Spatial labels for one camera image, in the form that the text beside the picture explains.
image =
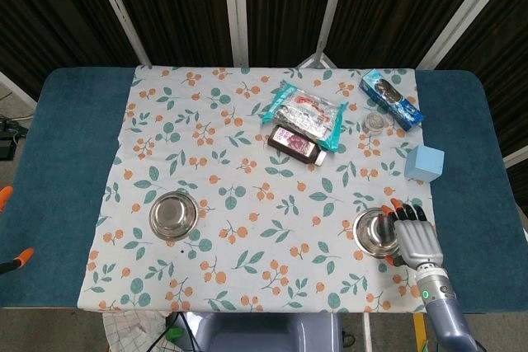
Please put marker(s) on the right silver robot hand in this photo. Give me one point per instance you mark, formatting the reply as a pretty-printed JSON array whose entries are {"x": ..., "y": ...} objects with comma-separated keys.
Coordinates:
[{"x": 418, "y": 240}]

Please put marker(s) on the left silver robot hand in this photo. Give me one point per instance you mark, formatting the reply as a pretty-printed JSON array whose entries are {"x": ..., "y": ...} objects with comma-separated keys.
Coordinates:
[{"x": 5, "y": 195}]

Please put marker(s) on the metal bowl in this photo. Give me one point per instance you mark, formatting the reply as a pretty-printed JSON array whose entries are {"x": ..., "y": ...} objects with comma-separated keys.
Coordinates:
[
  {"x": 373, "y": 230},
  {"x": 173, "y": 216}
]

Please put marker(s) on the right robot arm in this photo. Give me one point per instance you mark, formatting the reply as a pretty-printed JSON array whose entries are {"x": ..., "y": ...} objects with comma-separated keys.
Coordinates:
[{"x": 443, "y": 306}]

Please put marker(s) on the floral tablecloth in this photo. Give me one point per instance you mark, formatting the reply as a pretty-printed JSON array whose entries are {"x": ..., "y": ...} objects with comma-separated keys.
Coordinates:
[{"x": 255, "y": 212}]

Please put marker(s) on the black power strip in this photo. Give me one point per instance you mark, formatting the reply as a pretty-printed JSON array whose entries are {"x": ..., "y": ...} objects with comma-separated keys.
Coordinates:
[{"x": 6, "y": 137}]

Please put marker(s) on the teal blue table cover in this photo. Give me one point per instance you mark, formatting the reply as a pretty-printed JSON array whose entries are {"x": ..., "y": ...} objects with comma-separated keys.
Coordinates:
[{"x": 62, "y": 154}]

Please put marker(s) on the light blue foam cube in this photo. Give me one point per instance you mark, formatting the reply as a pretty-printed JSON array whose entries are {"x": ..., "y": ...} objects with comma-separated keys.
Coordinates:
[{"x": 425, "y": 164}]

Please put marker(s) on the small clear round jar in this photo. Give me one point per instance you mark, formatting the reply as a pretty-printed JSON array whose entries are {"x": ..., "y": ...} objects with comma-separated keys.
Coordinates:
[{"x": 375, "y": 122}]

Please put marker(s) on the blue cookie box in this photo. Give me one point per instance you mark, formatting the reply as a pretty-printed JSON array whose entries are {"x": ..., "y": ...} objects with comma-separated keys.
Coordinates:
[{"x": 389, "y": 98}]

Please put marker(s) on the dark juice bottle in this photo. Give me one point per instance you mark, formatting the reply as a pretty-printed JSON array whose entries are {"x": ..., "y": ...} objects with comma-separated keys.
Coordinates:
[{"x": 290, "y": 144}]

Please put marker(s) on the teal silver snack packet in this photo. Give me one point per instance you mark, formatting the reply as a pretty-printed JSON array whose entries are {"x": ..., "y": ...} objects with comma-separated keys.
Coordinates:
[{"x": 307, "y": 115}]

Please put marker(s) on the grey blue robot torso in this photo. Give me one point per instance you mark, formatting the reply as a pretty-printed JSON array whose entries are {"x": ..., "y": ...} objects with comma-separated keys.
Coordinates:
[{"x": 264, "y": 333}]

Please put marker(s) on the white checked cloth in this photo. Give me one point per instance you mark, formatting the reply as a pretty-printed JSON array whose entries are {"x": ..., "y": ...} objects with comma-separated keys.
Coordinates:
[{"x": 132, "y": 333}]

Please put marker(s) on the small green object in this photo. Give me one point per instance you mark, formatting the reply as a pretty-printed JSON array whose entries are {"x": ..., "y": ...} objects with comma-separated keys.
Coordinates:
[{"x": 174, "y": 332}]

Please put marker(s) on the dark pleated partition screen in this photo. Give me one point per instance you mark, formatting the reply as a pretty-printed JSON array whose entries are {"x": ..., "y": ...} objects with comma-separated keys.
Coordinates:
[{"x": 177, "y": 6}]

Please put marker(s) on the white partition frame post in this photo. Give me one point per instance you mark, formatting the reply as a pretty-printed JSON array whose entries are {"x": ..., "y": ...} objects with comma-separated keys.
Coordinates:
[
  {"x": 119, "y": 10},
  {"x": 462, "y": 18},
  {"x": 332, "y": 1},
  {"x": 517, "y": 157},
  {"x": 16, "y": 88},
  {"x": 236, "y": 10}
]

